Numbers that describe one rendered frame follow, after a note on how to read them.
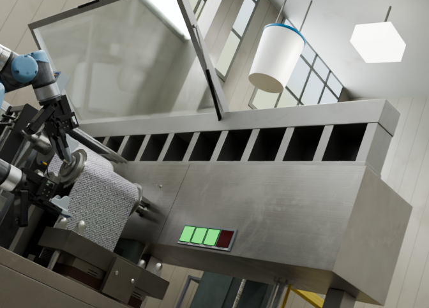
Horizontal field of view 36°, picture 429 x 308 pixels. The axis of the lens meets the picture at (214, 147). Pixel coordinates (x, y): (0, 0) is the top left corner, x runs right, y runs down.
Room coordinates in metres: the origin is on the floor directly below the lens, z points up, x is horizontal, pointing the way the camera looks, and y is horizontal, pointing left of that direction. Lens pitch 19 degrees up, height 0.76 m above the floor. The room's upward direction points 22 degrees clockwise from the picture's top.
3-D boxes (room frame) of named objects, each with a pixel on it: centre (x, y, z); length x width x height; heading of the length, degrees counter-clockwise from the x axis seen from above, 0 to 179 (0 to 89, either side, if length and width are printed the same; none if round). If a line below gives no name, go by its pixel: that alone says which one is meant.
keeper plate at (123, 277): (2.03, 0.11, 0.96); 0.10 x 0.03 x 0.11; 127
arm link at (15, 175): (1.98, 0.53, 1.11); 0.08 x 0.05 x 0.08; 37
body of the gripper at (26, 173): (2.03, 0.47, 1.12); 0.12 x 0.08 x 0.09; 127
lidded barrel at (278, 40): (6.66, -0.26, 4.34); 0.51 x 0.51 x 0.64
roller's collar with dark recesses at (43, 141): (2.33, 0.58, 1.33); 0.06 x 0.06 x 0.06; 37
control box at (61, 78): (2.60, 0.72, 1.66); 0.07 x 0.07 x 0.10; 47
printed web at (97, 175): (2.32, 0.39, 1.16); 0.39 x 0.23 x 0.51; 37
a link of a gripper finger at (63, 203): (2.07, 0.37, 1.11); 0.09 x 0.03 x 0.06; 119
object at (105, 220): (2.17, 0.28, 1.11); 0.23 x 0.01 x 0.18; 127
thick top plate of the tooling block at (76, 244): (2.10, 0.17, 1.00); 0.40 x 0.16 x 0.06; 127
